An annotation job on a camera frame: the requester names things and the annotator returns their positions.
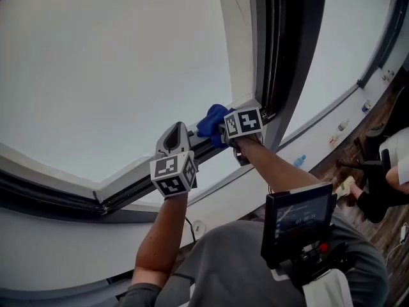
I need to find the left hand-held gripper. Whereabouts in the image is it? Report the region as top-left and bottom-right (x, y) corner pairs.
(149, 121), (200, 199)

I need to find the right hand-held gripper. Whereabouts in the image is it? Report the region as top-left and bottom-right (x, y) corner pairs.
(219, 107), (265, 167)

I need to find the blue cleaning cloth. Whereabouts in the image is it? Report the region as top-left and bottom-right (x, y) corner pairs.
(196, 104), (238, 149)

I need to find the person's left forearm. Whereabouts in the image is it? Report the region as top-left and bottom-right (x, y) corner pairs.
(131, 191), (190, 288)

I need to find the person's right forearm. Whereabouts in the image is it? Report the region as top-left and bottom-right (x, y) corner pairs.
(235, 134), (321, 195)

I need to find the black chest-mounted monitor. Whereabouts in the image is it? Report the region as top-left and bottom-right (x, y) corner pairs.
(259, 182), (350, 285)

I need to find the black office chair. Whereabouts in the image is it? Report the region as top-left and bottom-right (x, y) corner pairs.
(337, 122), (392, 185)

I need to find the person's grey shirt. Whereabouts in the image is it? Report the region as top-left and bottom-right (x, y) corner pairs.
(117, 209), (389, 307)

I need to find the white towel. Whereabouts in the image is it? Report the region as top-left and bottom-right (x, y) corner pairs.
(301, 268), (354, 307)

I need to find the black cable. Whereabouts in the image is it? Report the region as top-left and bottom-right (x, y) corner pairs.
(183, 215), (197, 245)

